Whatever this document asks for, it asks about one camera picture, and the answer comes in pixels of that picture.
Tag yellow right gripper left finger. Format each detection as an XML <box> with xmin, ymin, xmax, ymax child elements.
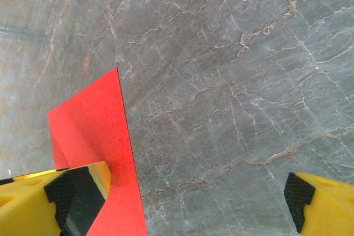
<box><xmin>0</xmin><ymin>160</ymin><xmax>112</xmax><ymax>236</ymax></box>

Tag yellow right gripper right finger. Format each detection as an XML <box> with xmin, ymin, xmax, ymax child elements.
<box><xmin>284</xmin><ymin>172</ymin><xmax>354</xmax><ymax>236</ymax></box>

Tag red cloth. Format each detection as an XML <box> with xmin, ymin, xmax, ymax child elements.
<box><xmin>48</xmin><ymin>67</ymin><xmax>149</xmax><ymax>236</ymax></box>

